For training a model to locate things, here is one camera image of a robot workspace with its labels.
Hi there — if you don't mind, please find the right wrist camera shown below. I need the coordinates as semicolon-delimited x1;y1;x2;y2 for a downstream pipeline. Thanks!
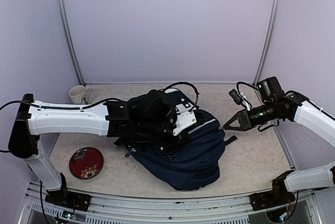
228;89;252;110

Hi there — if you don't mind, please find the right aluminium frame post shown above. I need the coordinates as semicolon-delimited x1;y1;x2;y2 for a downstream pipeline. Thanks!
253;0;280;86

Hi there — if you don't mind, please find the white patterned ceramic cup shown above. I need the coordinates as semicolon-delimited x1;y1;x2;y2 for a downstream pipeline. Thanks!
69;85;94;105

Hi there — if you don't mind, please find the red floral plate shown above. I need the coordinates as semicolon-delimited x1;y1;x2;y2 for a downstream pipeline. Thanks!
69;147;104;180

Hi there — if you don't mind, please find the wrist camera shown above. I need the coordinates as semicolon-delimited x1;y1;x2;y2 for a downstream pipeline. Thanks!
228;89;252;110
173;110;206;136

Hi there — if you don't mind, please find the front aluminium rail base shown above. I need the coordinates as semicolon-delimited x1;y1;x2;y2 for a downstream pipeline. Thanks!
15;181;326;223

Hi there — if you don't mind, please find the aluminium frame post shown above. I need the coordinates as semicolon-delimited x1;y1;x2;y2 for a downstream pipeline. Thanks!
57;0;86;85
253;0;280;86

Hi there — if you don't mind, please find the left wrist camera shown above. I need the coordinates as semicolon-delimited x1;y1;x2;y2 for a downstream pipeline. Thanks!
173;110;206;136

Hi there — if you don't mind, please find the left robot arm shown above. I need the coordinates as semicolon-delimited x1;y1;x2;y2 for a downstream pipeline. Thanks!
8;90;197;211

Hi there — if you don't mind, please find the navy blue student backpack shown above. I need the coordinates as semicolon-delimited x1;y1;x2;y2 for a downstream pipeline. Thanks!
108;87;237;191

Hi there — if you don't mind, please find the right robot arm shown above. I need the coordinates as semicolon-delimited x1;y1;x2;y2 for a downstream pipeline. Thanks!
223;76;334;211

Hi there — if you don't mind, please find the left aluminium frame post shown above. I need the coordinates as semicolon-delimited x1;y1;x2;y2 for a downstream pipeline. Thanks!
57;0;86;85

